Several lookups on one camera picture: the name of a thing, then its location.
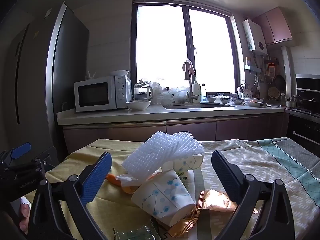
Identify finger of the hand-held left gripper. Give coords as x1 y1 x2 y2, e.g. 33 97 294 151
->
0 142 32 167
31 146 58 173

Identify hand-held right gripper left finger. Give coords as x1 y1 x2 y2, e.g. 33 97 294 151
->
27 151 113 240

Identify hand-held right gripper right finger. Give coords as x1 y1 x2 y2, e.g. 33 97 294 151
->
211 150 295 240

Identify gold foil wrapper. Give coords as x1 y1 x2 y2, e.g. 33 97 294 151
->
172 189 238 234

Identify white tissue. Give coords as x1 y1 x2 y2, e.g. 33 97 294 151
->
115 172 143 188

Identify large orange peel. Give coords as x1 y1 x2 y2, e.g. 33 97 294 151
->
122 171 160 195

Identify paper cup blue dot print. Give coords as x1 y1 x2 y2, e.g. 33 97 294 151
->
131 169 197 226
160 152 204 177

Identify white foam fruit net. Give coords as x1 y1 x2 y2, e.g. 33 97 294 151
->
122 131 205 180

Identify green clear snack packet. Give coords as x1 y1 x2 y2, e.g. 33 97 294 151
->
112 226 162 240

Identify person's left hand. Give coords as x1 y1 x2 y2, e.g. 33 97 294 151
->
19 196 32 233

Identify yellow patterned tablecloth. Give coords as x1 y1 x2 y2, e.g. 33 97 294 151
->
46 137 320 240

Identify brown base cabinets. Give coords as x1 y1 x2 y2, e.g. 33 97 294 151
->
62 112 288 153

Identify grey steel refrigerator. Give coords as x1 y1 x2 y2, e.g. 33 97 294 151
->
5 1 90 153

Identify kitchen sink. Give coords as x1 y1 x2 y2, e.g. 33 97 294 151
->
163 102 237 110

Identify white microwave oven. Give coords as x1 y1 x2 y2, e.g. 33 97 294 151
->
74 75 132 112

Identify white kitchen countertop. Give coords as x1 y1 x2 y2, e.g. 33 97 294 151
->
56 102 290 126

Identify wide white bowl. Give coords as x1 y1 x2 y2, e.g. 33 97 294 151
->
125 100 151 111

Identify utensil holder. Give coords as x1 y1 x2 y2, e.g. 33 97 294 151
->
237 84 253 98

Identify white soap pump bottle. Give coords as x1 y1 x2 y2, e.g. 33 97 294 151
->
192 77 202 103

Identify clear plastic containers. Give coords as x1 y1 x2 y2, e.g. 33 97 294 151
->
172 87 190 104

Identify steel kitchen faucet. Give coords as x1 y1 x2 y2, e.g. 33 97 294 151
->
185 60 199 103

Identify black built-in oven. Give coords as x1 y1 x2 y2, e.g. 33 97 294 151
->
286 74 320 153

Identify glass kettle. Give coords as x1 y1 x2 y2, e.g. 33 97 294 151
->
133 79 153 101

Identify pile of clear plastic bags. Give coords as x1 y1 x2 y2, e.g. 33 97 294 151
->
149 81 175 106

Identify hanging kitchen utensils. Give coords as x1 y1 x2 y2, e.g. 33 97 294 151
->
244 56 287 100

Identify pink dish cloth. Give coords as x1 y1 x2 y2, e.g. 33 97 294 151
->
182 59 196 80

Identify white vertical pipe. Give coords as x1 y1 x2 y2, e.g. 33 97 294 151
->
281 46 292 105

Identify dark framed window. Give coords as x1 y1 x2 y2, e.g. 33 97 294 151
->
132 0 244 95

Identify white water heater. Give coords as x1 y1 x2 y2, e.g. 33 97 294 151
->
242 19 268 55

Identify pink wall cabinet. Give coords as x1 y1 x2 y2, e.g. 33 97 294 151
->
252 7 293 46

